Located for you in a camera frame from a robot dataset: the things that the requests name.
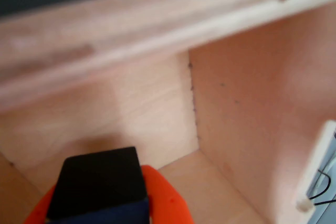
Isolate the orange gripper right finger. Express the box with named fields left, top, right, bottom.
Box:
left=141, top=164, right=194, bottom=224

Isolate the light wooden box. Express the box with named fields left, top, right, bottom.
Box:
left=0, top=0, right=336, bottom=224

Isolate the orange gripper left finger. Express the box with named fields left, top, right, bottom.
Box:
left=23, top=184, right=58, bottom=224

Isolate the blue cube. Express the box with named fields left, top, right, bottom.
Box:
left=46, top=146, right=153, bottom=224

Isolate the long thin black cable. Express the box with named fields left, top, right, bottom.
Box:
left=306, top=169, right=336, bottom=207

